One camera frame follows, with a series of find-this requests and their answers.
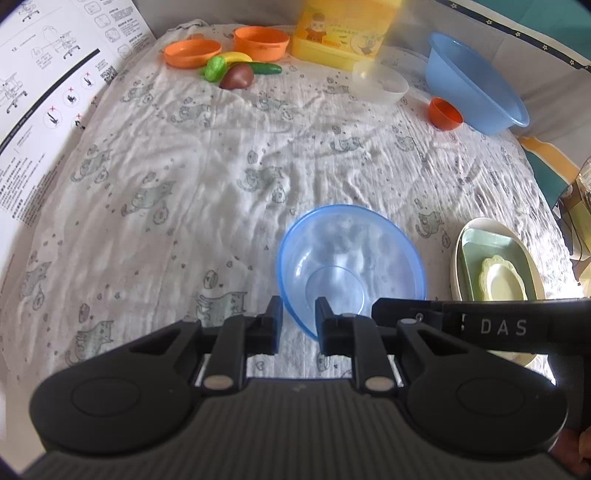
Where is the white cat print cloth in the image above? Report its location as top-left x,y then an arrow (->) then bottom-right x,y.
0,18 -> 578,388

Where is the small orange bowl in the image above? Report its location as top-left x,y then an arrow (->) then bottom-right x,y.
427,97 -> 464,131

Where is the clear plastic bowl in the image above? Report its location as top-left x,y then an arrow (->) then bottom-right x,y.
352,59 -> 410,106

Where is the orange toy pot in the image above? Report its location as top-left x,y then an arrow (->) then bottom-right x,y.
233,26 -> 291,63

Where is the bumpy green toy vegetable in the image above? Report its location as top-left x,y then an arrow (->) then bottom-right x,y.
200,56 -> 228,84

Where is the large blue plastic basin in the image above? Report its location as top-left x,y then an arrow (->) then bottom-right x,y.
425,31 -> 531,136

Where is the brown toy onion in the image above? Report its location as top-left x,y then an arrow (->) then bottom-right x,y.
219,64 -> 256,90

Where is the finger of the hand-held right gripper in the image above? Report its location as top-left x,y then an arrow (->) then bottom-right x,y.
372,298 -> 444,329

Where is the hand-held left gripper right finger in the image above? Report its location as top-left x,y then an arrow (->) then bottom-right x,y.
315,298 -> 541,397

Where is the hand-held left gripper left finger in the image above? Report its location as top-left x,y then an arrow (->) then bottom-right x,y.
69,296 -> 283,397

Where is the green square plate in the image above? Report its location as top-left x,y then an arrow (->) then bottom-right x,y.
461,229 -> 539,302

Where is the white instruction sheet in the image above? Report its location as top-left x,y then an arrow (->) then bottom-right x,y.
0,0 -> 158,232

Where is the blue transparent bowl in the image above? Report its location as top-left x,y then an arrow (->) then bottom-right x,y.
276,204 -> 428,342

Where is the yellow scalloped plate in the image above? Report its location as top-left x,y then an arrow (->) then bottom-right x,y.
479,255 -> 529,302

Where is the yellow detergent pump bottle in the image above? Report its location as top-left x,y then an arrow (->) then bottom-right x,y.
291,0 -> 402,71

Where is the orange toy plate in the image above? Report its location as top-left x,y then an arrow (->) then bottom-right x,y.
163,39 -> 223,69

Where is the person's right hand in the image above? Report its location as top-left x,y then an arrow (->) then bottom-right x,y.
551,427 -> 591,478

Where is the large white plate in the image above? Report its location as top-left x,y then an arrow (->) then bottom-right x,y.
450,217 -> 548,367

